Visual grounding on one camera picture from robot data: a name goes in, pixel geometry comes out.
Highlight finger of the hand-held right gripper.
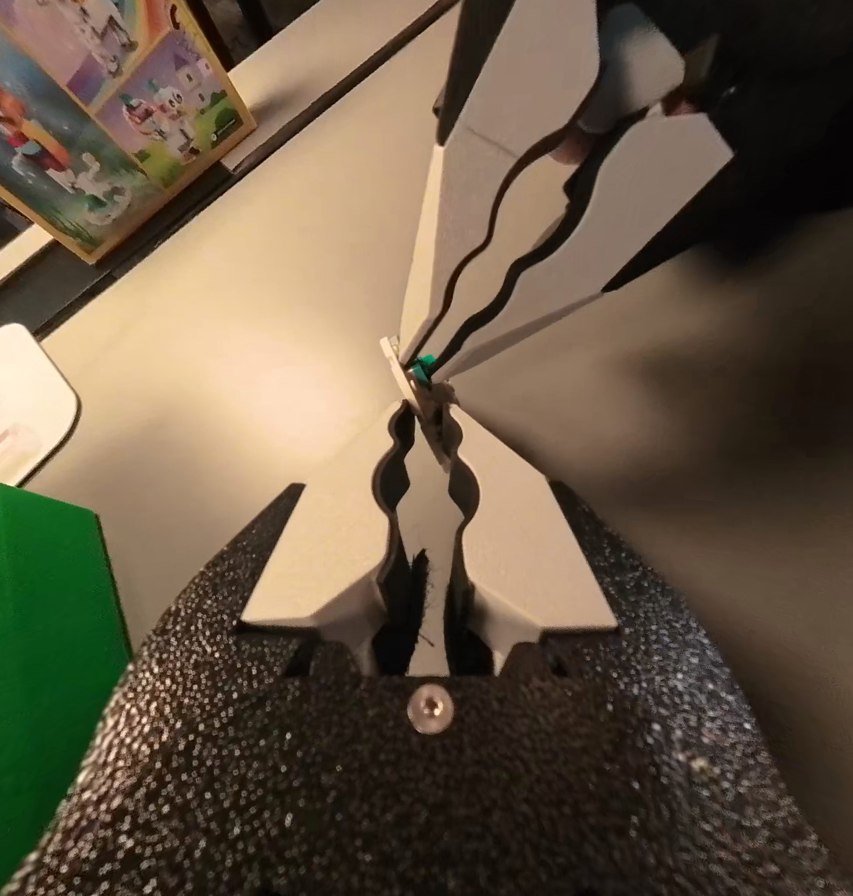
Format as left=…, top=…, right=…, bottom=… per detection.
left=439, top=111, right=737, bottom=386
left=396, top=0, right=604, bottom=364

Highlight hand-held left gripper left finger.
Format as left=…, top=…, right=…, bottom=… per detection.
left=239, top=399, right=418, bottom=676

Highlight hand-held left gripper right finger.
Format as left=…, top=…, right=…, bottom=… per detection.
left=440, top=405, right=619, bottom=676

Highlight round white lego assembly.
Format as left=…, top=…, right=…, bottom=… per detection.
left=379, top=335, right=462, bottom=470

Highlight colourful lego box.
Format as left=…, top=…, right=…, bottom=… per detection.
left=0, top=0, right=258, bottom=265

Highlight person's right hand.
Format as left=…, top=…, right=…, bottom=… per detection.
left=558, top=126, right=601, bottom=168

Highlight green plastic bin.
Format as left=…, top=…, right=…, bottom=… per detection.
left=0, top=470, right=133, bottom=896

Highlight wooden book stand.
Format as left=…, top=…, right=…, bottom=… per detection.
left=0, top=322, right=82, bottom=489

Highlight dark furniture frame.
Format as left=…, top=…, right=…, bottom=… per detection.
left=182, top=0, right=277, bottom=71

